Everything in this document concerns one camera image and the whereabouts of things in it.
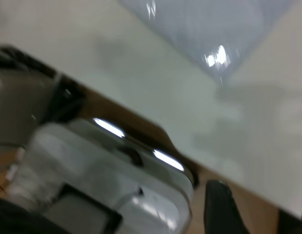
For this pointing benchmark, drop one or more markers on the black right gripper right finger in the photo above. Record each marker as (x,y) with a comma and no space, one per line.
(292,225)

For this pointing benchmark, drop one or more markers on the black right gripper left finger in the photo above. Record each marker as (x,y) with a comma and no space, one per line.
(221,212)

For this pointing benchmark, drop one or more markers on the clear plastic zipper bag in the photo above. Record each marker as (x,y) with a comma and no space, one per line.
(202,29)

